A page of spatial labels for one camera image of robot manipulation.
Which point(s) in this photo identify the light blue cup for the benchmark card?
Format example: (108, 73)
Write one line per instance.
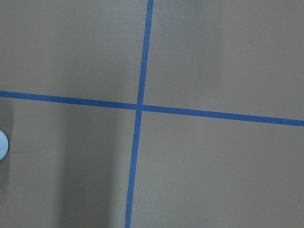
(4, 145)

